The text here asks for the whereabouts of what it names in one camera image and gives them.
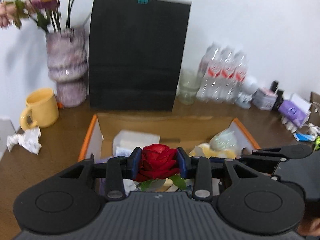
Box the red artificial rose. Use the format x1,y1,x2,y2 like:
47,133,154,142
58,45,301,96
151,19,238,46
135,144,187,191

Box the white cloth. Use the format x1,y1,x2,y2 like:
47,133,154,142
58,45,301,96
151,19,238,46
123,179,139,196

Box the clear plastic bag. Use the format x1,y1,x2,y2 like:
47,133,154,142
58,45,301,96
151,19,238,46
209,128,240,152

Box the person's left hand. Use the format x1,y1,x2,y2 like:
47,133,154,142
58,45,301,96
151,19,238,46
297,216,320,237

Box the yellow white plush toy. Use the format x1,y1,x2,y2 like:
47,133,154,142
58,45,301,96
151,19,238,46
189,143,236,159

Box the orange cardboard box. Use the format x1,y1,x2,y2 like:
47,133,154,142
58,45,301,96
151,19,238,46
78,113,260,161

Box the purple tissue pack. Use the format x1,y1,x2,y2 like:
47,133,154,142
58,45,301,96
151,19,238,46
278,100,310,128

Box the small patterned tin box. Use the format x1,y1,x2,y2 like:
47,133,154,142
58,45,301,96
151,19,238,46
252,88,277,111

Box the black small bottles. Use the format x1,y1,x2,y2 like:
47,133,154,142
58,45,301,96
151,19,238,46
270,80,284,111

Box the left water bottle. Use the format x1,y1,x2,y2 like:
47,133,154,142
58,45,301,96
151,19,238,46
196,42,220,101

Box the water bottle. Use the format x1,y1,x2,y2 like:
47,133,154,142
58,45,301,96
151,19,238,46
229,51,248,103
214,46,234,102
196,42,220,101

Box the clear drinking glass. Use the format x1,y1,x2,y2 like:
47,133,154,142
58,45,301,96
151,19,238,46
178,69,202,105

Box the small white robot figurine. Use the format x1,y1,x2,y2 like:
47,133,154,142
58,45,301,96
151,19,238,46
236,76,259,109

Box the middle water bottle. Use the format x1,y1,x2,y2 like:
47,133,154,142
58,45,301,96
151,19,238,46
214,46,234,102

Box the right water bottle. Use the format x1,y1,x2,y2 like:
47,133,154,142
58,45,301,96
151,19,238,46
229,51,248,103

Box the yellow ceramic mug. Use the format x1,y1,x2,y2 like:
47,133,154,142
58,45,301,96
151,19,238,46
20,88,59,131

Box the crumpled white paper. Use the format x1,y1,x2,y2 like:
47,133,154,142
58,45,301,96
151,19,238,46
7,127,42,155

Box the black paper shopping bag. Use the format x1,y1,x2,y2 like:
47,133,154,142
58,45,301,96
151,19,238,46
88,0,191,111

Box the purple white ceramic vase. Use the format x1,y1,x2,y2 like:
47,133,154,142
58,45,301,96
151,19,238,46
46,28,88,108

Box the dried pink flower bouquet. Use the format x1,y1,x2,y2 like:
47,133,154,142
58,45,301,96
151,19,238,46
1,0,74,33

